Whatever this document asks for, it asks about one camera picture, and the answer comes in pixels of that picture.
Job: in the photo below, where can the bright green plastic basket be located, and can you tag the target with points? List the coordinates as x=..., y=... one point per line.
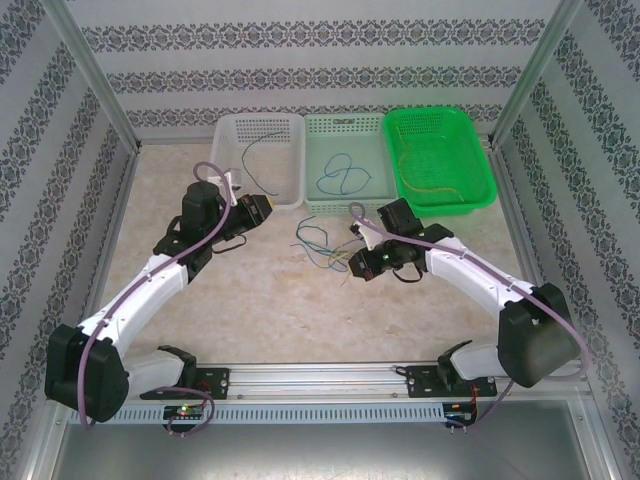
x=440, y=145

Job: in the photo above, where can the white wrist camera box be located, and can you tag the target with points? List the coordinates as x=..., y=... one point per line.
x=232, y=177
x=370, y=235

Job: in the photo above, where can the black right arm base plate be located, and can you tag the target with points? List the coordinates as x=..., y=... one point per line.
x=417, y=382

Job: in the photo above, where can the white plastic basket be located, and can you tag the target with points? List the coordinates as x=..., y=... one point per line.
x=270, y=165

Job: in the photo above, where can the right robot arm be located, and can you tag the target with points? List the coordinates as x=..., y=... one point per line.
x=540, y=345

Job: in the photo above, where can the aluminium frame post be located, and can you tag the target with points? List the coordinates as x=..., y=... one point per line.
x=96, y=75
x=533, y=75

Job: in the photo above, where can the grey metal sheet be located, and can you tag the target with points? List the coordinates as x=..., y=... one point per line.
x=320, y=455

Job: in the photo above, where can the mint green plastic basket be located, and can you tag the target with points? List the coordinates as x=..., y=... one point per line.
x=350, y=140

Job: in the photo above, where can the aluminium mounting rail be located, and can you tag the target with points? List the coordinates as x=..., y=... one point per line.
x=320, y=380

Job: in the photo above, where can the small circuit board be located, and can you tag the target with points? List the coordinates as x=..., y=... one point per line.
x=460, y=417
x=185, y=412

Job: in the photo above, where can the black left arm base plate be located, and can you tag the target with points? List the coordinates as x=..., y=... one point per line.
x=220, y=382

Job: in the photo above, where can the aluminium side rail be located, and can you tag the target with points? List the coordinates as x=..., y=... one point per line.
x=121, y=200

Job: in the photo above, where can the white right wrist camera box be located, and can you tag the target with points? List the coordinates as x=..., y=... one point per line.
x=370, y=235

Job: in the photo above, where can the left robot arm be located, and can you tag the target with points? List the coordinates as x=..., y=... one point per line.
x=85, y=380

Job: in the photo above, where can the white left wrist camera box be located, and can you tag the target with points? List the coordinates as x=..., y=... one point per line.
x=232, y=177

